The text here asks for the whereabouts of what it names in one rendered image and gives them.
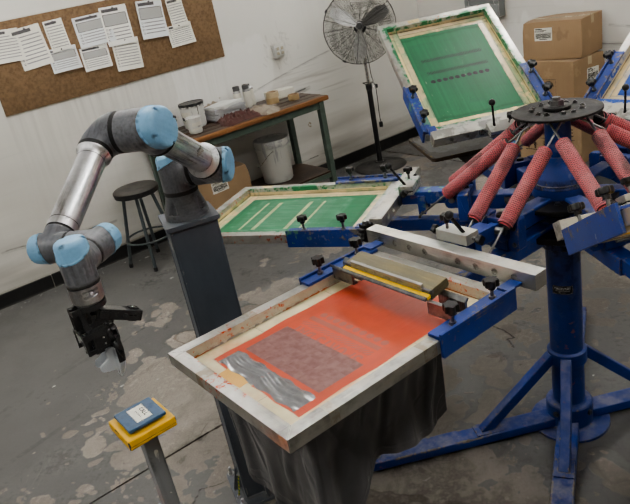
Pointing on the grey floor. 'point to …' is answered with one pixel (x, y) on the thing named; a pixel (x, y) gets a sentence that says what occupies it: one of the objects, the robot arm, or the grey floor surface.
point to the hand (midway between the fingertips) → (123, 369)
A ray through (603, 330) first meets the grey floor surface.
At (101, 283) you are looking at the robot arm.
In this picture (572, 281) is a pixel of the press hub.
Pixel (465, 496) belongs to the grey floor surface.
